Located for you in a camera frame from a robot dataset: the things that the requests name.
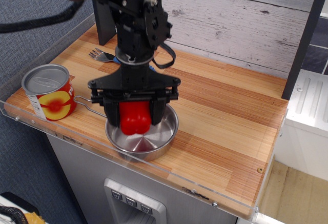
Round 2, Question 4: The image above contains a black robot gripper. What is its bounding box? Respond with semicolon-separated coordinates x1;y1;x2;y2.
88;64;181;127

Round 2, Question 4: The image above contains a red plastic bell pepper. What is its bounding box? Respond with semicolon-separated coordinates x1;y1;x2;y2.
119;101;152;135

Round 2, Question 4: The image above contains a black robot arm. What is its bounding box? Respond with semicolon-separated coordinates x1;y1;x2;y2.
71;0;180;127

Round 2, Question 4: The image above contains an orange labelled tin can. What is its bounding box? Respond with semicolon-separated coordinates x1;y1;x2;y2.
22;64;76;121

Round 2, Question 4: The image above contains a small steel pan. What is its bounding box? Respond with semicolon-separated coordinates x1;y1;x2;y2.
74;95;179;162

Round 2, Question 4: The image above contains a grey toy fridge cabinet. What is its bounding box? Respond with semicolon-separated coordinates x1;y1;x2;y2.
48;135;237;223

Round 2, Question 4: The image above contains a yellow object at corner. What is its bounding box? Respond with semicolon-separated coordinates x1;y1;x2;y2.
24;212;47;224

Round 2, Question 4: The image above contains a white toy sink unit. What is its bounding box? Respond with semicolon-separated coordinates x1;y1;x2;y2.
274;70;327;180

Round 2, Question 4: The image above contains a blue handled metal spork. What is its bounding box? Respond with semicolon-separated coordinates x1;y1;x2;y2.
89;48;156;72

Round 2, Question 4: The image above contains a dark grey left post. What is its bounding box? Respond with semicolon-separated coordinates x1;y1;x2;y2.
92;0;117;46

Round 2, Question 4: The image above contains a dark grey post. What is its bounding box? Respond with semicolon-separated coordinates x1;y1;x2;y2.
92;0;117;46
281;0;325;100

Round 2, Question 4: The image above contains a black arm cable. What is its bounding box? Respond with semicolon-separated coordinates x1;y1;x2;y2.
0;1;84;34

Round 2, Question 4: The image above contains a dark grey right post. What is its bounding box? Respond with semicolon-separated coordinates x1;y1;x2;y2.
281;0;325;100

